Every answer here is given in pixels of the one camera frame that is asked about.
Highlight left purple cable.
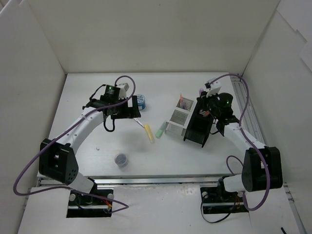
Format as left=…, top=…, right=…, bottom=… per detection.
left=13, top=75, right=137, bottom=215

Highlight black slotted pen holder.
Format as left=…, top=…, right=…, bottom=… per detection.
left=183, top=97, right=214, bottom=148

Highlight purple cable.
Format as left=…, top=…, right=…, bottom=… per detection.
left=13, top=75, right=137, bottom=215
left=207, top=73, right=271, bottom=212

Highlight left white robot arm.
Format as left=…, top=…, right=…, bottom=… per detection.
left=39, top=83, right=141, bottom=205

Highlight black handled scissors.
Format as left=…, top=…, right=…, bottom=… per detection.
left=133, top=118, right=145, bottom=128

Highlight aluminium rail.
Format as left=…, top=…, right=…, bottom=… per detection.
left=36, top=173, right=247, bottom=187
left=230, top=74, right=307, bottom=234

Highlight aluminium right rail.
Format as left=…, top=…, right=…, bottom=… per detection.
left=230, top=74, right=307, bottom=234

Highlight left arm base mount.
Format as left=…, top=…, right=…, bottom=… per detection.
left=66, top=192, right=113, bottom=218

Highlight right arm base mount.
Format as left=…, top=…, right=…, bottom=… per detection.
left=200, top=176, right=249, bottom=224

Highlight aluminium front rail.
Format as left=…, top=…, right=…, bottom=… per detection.
left=36, top=173, right=247, bottom=187

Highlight blue lidded jar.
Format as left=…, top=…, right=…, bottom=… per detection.
left=137, top=94, right=146, bottom=110

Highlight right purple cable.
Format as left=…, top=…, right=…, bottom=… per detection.
left=207, top=73, right=271, bottom=212

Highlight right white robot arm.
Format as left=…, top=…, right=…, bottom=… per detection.
left=197, top=91, right=283, bottom=201

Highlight white slotted pen holder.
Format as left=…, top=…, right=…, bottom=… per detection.
left=165, top=96, right=196, bottom=138

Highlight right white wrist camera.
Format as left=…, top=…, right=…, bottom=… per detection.
left=205, top=79, right=221, bottom=97

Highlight green highlighter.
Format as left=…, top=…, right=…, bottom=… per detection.
left=156, top=121, right=167, bottom=139

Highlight small clear glitter jar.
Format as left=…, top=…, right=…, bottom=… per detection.
left=114, top=154, right=129, bottom=168

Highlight yellow highlighter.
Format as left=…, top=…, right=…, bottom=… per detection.
left=144, top=124, right=155, bottom=144

